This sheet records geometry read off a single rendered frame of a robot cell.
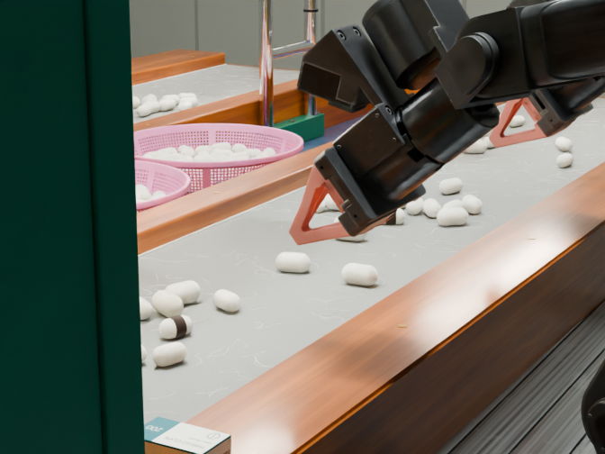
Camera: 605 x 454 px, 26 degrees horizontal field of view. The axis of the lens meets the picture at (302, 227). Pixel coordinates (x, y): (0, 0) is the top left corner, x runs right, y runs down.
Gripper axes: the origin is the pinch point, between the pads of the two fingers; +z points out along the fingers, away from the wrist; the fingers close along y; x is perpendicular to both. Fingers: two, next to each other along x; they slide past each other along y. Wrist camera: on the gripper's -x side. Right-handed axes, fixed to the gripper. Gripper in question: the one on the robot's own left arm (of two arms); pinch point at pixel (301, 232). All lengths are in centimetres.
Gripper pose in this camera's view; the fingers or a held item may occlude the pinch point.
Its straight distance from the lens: 108.0
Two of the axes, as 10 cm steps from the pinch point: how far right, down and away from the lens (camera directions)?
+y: -5.0, 2.3, -8.3
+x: 5.6, 8.2, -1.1
